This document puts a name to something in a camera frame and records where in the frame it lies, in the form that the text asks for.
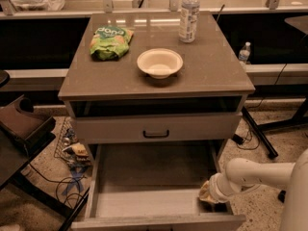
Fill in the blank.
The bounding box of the black floor cable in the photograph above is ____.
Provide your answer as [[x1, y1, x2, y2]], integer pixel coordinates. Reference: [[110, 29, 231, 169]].
[[28, 162, 90, 210]]

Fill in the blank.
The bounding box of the white paper bowl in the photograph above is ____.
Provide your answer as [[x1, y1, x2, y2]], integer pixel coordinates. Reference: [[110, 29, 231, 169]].
[[137, 48, 183, 79]]

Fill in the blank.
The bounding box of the dark side table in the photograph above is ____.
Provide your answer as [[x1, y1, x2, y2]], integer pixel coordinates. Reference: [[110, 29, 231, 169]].
[[0, 95, 89, 231]]

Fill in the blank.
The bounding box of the blue ribbon clutter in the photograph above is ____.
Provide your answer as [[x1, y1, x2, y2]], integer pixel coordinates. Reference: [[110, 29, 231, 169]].
[[62, 166, 89, 195]]

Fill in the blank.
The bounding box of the green snack bag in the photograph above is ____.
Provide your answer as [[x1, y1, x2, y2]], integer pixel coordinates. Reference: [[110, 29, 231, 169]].
[[90, 26, 134, 61]]

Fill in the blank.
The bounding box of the grey drawer cabinet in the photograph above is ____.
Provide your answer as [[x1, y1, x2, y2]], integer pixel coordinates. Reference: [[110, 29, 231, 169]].
[[59, 12, 254, 157]]

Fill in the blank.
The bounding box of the wire mesh basket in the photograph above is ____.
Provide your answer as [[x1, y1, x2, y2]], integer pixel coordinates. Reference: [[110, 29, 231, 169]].
[[54, 117, 74, 160]]

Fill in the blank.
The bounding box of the grey drawer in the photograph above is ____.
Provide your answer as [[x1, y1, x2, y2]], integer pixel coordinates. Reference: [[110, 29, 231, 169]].
[[71, 141, 245, 231], [71, 113, 242, 144]]

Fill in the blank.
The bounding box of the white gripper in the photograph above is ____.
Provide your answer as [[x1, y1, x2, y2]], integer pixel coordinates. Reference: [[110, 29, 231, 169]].
[[199, 173, 240, 204]]

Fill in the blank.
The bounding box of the black chair caster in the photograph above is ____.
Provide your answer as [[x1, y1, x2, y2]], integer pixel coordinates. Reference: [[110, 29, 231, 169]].
[[278, 191, 286, 203]]

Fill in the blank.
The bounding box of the small water bottle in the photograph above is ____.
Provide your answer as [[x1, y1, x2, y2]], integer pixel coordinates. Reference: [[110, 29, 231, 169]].
[[239, 41, 251, 64]]

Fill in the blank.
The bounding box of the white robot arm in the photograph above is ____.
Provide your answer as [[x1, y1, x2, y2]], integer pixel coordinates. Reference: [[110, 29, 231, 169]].
[[199, 150, 308, 231]]

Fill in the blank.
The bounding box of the black table leg bar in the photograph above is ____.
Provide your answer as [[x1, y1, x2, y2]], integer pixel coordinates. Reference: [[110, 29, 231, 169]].
[[242, 108, 278, 160]]

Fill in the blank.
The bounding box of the large clear water bottle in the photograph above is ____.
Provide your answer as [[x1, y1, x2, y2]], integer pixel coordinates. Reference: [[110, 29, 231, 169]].
[[179, 0, 200, 43]]

